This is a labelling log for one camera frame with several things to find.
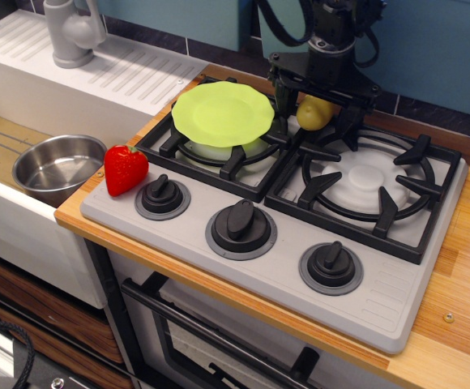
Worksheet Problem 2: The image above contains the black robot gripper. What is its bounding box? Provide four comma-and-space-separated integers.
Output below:
268, 38, 381, 151

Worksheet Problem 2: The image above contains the yellow toy potato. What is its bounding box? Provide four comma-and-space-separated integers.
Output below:
297, 95, 335, 131

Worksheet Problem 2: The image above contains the red toy strawberry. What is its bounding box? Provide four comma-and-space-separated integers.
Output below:
104, 145, 149, 197

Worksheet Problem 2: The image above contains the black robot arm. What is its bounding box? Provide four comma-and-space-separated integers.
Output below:
257, 1, 386, 151

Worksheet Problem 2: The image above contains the light green plastic plate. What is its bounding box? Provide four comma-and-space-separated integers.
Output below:
171, 81, 275, 147

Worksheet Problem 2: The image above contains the small steel pot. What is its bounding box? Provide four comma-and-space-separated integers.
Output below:
0, 131, 107, 208

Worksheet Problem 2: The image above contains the white toy sink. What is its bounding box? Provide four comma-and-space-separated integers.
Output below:
0, 11, 206, 309

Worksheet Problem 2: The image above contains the black right burner grate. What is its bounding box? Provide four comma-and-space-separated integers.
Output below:
264, 124, 468, 264

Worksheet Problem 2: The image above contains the black burner grate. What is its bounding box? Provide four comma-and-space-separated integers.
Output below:
264, 124, 468, 264
136, 76, 298, 203

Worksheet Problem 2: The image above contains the black middle stove knob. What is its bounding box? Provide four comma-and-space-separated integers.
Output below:
205, 199, 278, 261

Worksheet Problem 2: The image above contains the black stove knob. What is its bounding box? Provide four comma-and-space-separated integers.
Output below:
135, 174, 191, 221
205, 199, 278, 261
299, 241, 364, 297

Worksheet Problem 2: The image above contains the black right stove knob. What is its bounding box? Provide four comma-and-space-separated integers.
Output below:
299, 241, 364, 297

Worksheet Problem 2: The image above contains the black left burner grate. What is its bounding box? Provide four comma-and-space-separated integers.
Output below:
136, 76, 298, 203

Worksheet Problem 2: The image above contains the black left stove knob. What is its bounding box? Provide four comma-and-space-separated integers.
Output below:
135, 174, 191, 221

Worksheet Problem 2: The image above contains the grey toy stove top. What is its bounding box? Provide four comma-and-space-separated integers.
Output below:
80, 166, 446, 354

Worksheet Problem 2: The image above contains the grey toy faucet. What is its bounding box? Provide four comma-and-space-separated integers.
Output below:
43, 0, 107, 69

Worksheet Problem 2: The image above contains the toy oven door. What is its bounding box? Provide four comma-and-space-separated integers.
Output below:
121, 272, 392, 388

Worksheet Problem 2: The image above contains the upper wooden drawer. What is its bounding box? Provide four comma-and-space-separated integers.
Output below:
0, 259, 117, 354

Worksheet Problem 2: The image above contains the wooden drawer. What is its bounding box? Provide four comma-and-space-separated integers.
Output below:
0, 304, 134, 389
0, 259, 117, 354

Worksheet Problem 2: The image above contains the lower wooden drawer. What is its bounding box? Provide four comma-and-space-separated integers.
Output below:
0, 304, 134, 389

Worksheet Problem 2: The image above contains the black oven door handle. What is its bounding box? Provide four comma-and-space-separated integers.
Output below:
121, 279, 319, 388

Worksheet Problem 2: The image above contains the black braided cable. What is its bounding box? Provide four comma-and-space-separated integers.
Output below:
0, 319, 36, 389

